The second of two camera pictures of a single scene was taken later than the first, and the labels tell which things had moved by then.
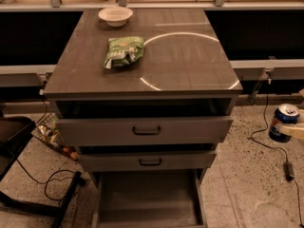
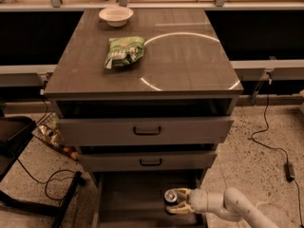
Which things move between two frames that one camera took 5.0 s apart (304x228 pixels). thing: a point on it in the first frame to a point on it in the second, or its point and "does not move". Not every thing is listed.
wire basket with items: [48, 131] does not move
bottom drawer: [149, 199] does not move
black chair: [14, 133] does not move
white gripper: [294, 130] to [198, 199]
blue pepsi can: [284, 114] to [170, 199]
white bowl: [115, 16] does not move
